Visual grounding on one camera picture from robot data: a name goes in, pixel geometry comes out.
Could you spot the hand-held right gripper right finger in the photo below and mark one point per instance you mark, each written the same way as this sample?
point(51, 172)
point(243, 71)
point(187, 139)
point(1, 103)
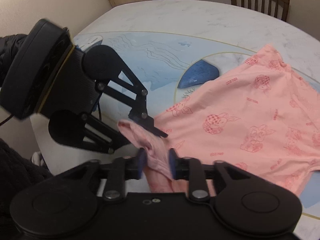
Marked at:
point(172, 163)

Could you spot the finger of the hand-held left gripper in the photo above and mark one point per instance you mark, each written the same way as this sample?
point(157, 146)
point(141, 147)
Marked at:
point(105, 140)
point(140, 100)

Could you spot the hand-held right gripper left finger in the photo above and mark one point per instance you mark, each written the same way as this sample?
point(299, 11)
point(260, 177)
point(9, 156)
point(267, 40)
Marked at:
point(141, 162)

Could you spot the pink bunny-print shirt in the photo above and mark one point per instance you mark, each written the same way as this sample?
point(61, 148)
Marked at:
point(225, 105)

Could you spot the person's left forearm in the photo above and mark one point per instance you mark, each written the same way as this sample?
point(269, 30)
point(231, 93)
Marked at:
point(10, 47)

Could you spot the table with blue print cover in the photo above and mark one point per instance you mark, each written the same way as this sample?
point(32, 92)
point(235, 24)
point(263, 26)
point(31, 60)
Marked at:
point(175, 25)

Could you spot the person's black clothing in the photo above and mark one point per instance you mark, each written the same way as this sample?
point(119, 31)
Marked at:
point(15, 175)

